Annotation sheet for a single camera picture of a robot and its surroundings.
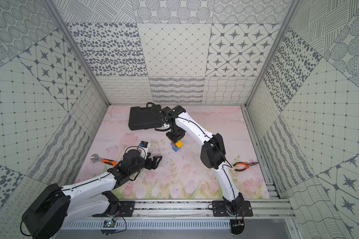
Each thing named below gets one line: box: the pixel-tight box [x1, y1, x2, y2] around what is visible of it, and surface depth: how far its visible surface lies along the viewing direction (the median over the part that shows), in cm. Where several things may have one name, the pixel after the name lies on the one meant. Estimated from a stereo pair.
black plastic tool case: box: [128, 104, 163, 131], surface depth 111 cm
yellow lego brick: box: [175, 139, 184, 148], surface depth 87 cm
